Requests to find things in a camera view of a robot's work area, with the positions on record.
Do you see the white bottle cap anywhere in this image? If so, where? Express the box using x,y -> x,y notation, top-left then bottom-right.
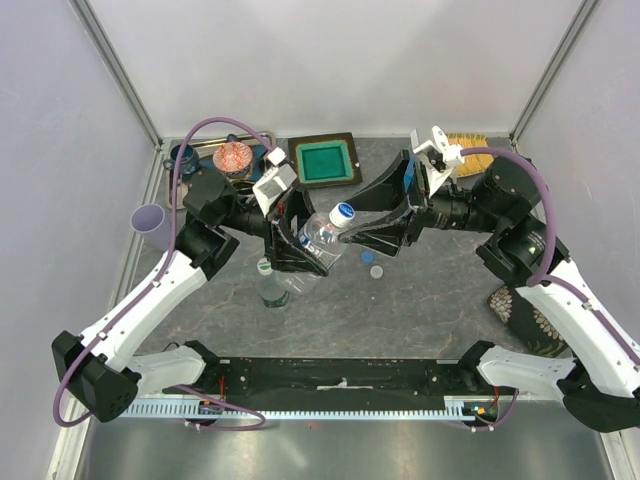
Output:
370,265 -> 384,279

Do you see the metal tray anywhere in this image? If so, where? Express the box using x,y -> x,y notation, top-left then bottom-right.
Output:
164,130 -> 279,211

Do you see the green label plastic bottle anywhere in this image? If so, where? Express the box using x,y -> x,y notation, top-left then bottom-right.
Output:
258,268 -> 289,308

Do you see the white green Cestbon cap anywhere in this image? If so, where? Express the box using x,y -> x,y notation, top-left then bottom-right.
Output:
257,257 -> 273,276

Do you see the blue label plastic bottle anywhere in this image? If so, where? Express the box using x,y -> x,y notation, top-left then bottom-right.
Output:
403,156 -> 416,193

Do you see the red patterned bowl on tray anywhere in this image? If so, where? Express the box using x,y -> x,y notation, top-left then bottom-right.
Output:
212,141 -> 253,173

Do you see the yellow bamboo pattern plate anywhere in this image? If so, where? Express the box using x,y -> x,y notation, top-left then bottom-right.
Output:
447,133 -> 494,178

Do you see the blue white Pocari cap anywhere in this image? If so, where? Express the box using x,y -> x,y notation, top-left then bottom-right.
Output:
328,202 -> 355,228

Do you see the dark blue mug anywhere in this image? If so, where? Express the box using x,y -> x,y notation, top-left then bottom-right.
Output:
163,144 -> 201,178

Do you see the purple plastic cup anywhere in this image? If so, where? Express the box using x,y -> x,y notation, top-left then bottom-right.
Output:
130,203 -> 171,251

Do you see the white cable duct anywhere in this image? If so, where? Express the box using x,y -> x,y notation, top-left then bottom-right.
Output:
120,395 -> 475,421

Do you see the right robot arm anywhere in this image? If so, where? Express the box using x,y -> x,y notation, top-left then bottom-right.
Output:
341,147 -> 639,433

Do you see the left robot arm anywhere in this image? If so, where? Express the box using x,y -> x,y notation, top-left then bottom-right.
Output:
52,163 -> 328,423

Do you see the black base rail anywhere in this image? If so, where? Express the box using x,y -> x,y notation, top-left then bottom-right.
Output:
191,357 -> 494,410

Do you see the blue cap small bottle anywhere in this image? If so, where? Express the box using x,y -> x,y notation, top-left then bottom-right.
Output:
279,208 -> 352,294

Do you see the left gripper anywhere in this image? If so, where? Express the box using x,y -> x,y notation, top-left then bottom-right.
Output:
219,182 -> 341,275

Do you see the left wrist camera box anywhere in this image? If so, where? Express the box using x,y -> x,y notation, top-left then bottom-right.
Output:
252,147 -> 298,217

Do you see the blue star shaped dish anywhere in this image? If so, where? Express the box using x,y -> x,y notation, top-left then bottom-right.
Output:
226,134 -> 268,181

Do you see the green square plate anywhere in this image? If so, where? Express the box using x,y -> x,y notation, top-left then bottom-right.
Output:
288,132 -> 362,188

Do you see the dark floral square plate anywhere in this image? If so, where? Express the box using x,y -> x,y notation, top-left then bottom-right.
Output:
487,285 -> 567,358

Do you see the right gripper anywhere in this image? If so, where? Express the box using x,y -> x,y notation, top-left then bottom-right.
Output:
340,148 -> 504,258

